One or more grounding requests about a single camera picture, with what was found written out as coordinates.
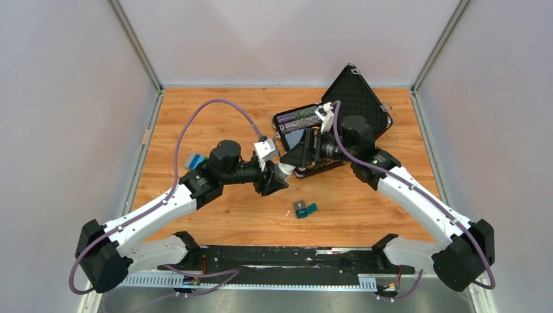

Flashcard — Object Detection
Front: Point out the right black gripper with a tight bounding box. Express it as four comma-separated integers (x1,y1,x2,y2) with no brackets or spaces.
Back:
279,128,355,169

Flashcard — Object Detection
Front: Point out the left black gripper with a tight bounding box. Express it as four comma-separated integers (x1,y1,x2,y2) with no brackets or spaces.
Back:
221,157,289,196

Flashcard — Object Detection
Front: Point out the white pill bottle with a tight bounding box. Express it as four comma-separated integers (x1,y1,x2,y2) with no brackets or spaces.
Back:
275,162,295,181

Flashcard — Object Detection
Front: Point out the teal pill organizer box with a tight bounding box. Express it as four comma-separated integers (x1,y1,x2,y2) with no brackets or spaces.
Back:
293,200,318,219

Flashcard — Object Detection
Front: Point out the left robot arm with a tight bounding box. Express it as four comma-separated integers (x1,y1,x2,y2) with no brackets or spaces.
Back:
70,140,295,293

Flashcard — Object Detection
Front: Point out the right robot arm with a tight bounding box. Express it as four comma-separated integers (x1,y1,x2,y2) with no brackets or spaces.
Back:
276,115,496,292

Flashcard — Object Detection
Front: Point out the blue playing card deck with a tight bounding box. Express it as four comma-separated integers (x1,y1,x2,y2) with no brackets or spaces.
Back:
284,129,305,149

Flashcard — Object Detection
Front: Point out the black poker chip case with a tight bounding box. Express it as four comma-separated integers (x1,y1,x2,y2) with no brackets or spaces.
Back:
273,63,393,152

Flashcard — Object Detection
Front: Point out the purple brown chip row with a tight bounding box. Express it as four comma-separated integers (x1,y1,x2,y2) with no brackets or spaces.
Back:
279,115,320,134

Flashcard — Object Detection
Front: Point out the purple green chip row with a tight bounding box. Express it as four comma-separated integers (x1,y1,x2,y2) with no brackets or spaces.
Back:
277,106,316,124

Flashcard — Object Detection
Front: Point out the blue green toy block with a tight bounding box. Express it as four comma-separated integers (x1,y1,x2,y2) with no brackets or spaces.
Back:
184,153,207,170

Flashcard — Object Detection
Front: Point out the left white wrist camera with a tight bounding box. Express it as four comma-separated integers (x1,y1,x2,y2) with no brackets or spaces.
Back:
254,138,280,171

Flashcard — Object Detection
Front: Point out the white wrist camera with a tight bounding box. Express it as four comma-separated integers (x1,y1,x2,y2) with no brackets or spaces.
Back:
315,102,337,134
254,138,280,171

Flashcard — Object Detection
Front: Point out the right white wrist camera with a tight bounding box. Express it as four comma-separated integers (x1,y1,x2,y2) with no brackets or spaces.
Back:
315,102,337,134

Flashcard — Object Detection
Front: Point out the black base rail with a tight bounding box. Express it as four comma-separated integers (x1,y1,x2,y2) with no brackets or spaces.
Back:
173,245,415,287

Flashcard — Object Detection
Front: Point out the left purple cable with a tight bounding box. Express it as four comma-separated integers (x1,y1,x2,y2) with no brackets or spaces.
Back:
68,99,264,296

